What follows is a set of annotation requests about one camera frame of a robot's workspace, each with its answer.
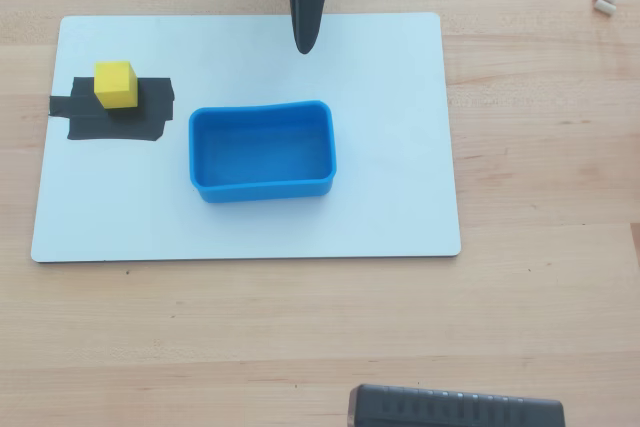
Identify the small white dowel pieces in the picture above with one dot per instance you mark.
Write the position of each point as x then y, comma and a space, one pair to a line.
604, 7

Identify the blue rectangular bin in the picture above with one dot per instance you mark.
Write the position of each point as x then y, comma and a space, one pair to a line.
260, 152

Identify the yellow cube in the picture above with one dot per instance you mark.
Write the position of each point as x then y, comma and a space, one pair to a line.
116, 87

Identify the black tape patch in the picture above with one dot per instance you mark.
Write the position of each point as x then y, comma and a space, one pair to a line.
150, 107

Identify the white rectangular board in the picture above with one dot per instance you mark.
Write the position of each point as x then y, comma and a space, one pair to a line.
300, 227

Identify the black ribbed device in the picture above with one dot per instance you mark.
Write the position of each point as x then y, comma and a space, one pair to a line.
450, 409

